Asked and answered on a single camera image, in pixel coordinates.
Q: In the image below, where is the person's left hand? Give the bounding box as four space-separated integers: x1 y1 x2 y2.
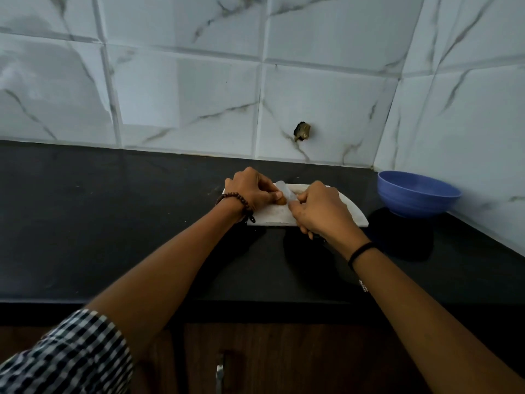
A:
224 166 284 220

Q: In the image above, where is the black white checkered shirt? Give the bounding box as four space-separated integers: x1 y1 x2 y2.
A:
0 309 134 394

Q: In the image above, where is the steel kitchen knife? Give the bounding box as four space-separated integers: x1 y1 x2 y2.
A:
273 180 300 205

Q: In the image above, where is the blue plastic bowl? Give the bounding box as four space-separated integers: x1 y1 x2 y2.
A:
377 171 463 219

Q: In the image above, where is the person's left forearm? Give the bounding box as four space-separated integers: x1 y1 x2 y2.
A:
86 199 245 362

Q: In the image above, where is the person's right forearm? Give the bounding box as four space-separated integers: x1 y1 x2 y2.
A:
352 248 525 394

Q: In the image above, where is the black wristband with charm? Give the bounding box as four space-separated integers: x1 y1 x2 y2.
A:
347 241 380 293

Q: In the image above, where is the person's right hand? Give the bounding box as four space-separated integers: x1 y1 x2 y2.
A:
288 181 370 261

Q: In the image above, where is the white cutting board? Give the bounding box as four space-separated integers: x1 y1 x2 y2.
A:
221 183 370 228

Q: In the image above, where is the brown bead bracelet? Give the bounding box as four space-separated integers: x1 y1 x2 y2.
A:
215 192 256 224

